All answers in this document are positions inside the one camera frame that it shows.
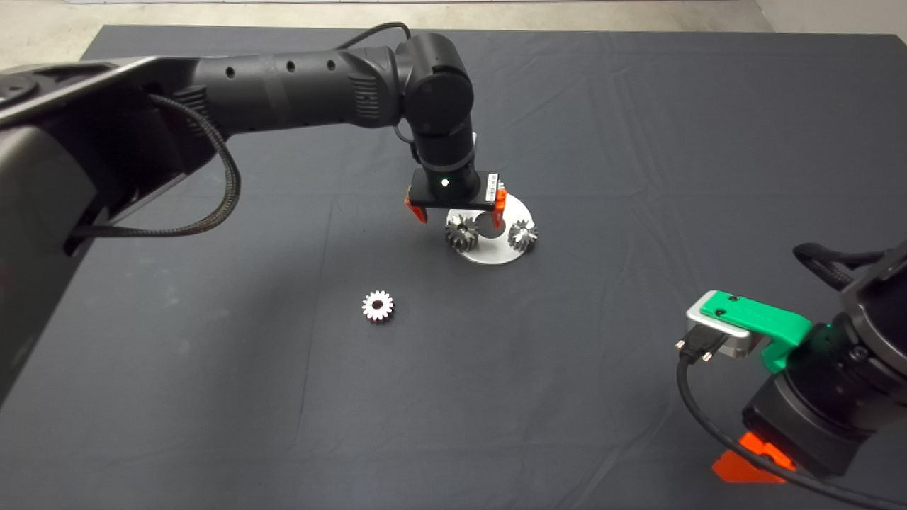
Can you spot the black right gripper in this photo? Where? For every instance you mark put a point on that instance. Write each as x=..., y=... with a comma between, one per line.
x=808, y=425

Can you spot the round metal plate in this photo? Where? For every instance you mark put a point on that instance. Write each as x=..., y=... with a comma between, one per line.
x=489, y=251

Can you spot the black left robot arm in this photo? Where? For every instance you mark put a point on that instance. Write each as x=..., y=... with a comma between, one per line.
x=283, y=92

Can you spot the small steel gear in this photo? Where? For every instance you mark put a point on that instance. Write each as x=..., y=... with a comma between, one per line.
x=523, y=235
x=370, y=306

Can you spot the dark grey table cloth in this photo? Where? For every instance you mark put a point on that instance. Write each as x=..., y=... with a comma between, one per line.
x=453, y=397

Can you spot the green right camera mount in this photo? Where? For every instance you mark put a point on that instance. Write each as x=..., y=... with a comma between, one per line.
x=758, y=315

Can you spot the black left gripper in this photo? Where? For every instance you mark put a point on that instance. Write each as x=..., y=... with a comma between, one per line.
x=489, y=191

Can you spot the silver right camera box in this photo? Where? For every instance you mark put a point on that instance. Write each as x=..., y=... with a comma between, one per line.
x=716, y=320

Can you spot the larger steel gear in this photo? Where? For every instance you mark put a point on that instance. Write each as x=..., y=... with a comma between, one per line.
x=462, y=234

